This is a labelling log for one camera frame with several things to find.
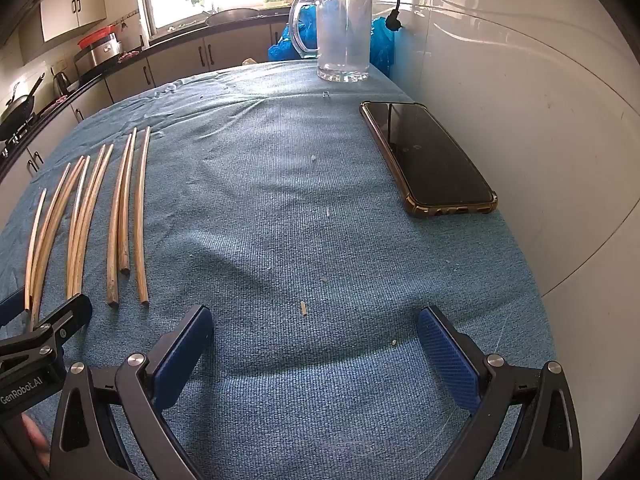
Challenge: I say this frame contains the red lidded steel cooker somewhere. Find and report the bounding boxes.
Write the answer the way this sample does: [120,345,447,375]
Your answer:
[75,25,124,74]

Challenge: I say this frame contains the range hood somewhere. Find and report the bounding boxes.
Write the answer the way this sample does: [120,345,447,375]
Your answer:
[0,0,42,47]

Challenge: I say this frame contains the clear glass mug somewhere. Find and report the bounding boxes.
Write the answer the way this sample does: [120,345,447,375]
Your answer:
[289,0,374,84]

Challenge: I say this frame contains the white wall cabinets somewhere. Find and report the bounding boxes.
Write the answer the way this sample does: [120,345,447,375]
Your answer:
[0,0,109,45]

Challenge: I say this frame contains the dark metal pan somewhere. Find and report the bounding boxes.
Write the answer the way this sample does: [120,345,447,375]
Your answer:
[204,7,259,27]

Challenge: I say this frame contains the person's left hand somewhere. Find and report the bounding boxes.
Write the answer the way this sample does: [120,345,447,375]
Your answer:
[22,414,52,470]

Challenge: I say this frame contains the blue plastic bag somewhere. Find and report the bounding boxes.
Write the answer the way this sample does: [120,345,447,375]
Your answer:
[268,16,402,79]

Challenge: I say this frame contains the black wok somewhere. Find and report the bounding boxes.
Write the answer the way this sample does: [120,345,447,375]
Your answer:
[0,72,47,141]

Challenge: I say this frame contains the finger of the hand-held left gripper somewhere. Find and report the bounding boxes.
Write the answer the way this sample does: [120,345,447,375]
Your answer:
[0,294,30,329]
[0,292,94,363]

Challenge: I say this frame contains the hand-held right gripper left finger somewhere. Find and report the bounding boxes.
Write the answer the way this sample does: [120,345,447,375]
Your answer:
[50,304,216,480]

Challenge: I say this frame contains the gas stove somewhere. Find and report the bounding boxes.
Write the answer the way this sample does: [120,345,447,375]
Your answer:
[0,120,37,160]

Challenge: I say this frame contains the smartphone in clear case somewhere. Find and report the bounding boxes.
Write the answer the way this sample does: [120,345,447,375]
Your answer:
[359,101,499,219]

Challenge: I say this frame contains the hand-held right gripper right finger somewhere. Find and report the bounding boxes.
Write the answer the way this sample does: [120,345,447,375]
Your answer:
[416,305,583,480]

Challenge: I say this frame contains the blue table cloth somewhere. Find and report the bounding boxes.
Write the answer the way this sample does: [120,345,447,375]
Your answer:
[0,57,557,480]

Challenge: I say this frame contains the row of bamboo chopsticks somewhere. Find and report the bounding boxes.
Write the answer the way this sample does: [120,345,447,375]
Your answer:
[25,126,152,332]

